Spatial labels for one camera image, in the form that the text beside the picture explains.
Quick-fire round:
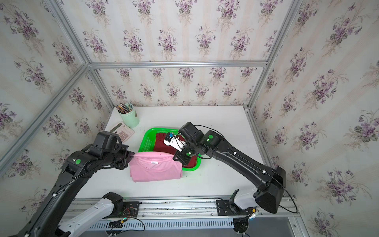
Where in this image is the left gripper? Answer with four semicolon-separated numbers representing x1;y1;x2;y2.
102;143;137;170

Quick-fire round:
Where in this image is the pink t-shirt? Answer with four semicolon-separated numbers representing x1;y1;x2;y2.
129;152;183;183

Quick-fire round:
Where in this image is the dark red t-shirt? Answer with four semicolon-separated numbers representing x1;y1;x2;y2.
153;133;197;168

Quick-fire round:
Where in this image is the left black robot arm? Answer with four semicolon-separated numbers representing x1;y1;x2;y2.
17;131;135;237

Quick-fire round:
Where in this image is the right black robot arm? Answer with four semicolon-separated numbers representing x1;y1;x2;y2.
171;122;286;214

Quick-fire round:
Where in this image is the pink calculator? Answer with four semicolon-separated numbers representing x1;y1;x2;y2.
110;122;135;144

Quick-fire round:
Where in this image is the mint green pen cup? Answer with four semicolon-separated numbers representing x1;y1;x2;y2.
119;108;140;128

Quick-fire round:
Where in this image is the coloured pencils bunch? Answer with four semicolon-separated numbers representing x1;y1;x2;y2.
115;103;133;114

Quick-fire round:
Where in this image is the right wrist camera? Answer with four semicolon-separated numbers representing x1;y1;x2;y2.
163;132;186;152

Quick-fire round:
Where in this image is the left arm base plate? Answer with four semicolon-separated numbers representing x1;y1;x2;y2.
104;201;140;219

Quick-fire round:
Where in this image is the aluminium frame rail front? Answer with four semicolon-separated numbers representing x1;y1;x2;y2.
61;196;296;222

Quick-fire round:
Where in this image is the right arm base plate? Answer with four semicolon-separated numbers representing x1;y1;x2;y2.
215;198;259;218

